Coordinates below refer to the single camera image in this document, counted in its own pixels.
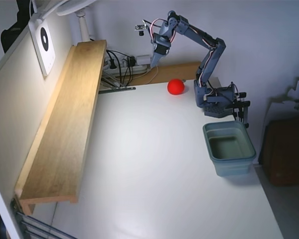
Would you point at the blue-grey gripper finger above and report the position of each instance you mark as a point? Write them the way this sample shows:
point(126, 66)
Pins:
point(163, 55)
point(155, 58)

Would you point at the blue-grey gripper body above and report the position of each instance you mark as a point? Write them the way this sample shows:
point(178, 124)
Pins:
point(160, 48)

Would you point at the red ball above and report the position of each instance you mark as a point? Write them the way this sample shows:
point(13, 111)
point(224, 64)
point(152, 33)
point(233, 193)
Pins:
point(175, 87)

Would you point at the blue-grey robot arm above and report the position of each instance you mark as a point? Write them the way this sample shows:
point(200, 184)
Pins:
point(211, 62)

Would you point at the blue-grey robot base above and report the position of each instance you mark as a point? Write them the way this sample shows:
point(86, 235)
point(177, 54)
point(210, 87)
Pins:
point(215, 110)

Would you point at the grey plastic container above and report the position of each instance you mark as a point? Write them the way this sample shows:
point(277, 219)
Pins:
point(226, 149)

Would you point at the white power adapter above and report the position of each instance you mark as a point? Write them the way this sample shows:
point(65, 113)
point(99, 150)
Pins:
point(142, 58)

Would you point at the white power strip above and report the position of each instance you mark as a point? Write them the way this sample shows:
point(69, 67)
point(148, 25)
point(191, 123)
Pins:
point(139, 67)

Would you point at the wooden back board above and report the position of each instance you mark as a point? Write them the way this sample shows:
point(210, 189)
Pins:
point(174, 71)

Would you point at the black plug adapter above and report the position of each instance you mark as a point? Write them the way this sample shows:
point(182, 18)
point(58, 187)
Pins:
point(131, 61)

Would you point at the black power plug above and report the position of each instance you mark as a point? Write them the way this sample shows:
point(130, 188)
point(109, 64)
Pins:
point(112, 64)

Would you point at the white desk lamp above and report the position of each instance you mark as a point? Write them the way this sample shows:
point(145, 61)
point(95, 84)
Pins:
point(84, 27)

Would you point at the black table clamp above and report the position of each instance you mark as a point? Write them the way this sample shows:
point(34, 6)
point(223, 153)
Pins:
point(241, 109)

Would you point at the white device with black circle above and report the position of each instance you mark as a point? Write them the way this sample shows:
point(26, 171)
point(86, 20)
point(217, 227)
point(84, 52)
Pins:
point(48, 57)

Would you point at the long wooden shelf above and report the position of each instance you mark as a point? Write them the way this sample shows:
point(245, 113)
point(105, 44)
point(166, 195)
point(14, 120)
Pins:
point(64, 137)

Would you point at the white desk back panel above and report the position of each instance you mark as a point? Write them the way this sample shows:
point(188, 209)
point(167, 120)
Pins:
point(15, 99)

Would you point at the dark wooden cabinet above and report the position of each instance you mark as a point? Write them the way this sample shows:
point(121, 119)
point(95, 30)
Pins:
point(289, 154)

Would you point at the metal shelf bracket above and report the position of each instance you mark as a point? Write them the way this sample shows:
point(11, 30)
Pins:
point(117, 89)

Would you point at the grey metal frame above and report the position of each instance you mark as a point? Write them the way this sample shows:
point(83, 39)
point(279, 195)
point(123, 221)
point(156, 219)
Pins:
point(40, 225)

